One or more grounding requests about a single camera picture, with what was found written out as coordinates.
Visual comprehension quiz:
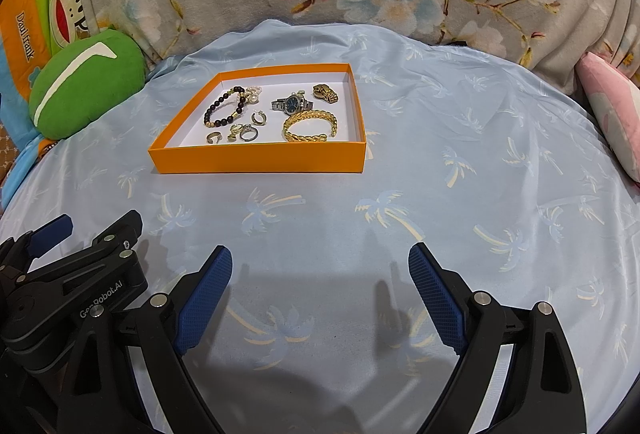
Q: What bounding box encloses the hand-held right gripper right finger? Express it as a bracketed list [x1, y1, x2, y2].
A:
[408, 242, 587, 434]

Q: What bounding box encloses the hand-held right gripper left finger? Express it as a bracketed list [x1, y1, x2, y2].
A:
[59, 244, 234, 434]

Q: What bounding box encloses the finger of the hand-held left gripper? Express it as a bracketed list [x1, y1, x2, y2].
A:
[0, 214, 75, 267]
[62, 209, 149, 317]

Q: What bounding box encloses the orange jewelry box tray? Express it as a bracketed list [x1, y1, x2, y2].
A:
[147, 63, 368, 175]

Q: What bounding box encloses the black beaded bracelet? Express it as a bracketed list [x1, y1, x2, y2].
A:
[204, 86, 249, 127]

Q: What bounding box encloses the gold chain-link bangle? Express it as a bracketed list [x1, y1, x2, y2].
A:
[283, 109, 339, 144]

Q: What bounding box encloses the silver wristwatch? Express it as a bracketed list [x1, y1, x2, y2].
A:
[271, 93, 314, 115]

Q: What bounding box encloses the light blue palm-print sheet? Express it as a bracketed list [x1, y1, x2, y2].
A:
[0, 18, 640, 434]

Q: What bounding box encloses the green plush cushion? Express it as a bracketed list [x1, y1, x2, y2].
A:
[28, 29, 146, 140]

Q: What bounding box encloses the orange cartoon printed blanket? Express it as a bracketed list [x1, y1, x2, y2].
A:
[0, 0, 97, 207]

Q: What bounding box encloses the gold wristwatch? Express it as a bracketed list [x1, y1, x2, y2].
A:
[313, 83, 340, 105]

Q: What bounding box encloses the pink pillow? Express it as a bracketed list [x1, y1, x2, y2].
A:
[574, 51, 640, 185]

